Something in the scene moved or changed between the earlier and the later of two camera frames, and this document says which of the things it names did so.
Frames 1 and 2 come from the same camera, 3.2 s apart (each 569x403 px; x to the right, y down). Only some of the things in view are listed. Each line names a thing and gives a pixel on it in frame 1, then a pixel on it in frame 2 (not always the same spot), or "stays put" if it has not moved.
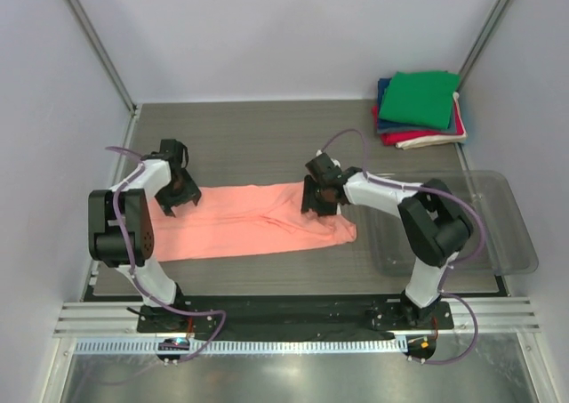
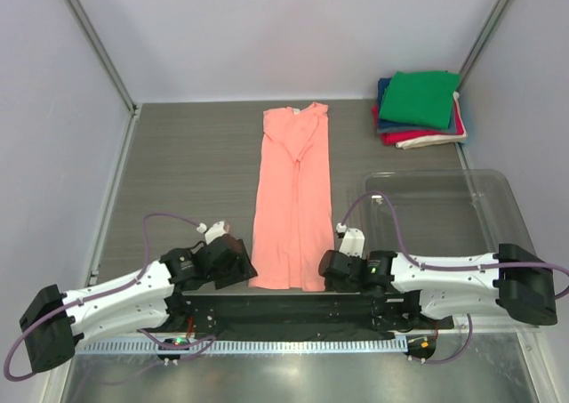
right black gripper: [325, 209] to [332, 285]
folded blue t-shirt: [382, 84] stays put
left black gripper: [191, 192] to [243, 269]
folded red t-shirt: [395, 138] stays put
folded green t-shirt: [420, 98] stays put
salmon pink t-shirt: [245, 219] to [293, 242]
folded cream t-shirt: [440, 140] stays put
